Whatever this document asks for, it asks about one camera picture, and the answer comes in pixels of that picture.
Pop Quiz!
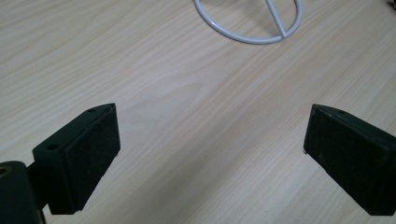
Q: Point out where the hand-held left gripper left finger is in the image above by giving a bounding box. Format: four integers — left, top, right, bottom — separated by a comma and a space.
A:
27, 103, 121, 216

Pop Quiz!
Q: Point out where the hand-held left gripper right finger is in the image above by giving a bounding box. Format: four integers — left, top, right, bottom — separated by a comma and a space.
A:
303, 104, 396, 217

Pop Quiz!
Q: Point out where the white metal wire stand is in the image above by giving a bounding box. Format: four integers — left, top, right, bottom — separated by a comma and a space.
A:
193, 0, 304, 45

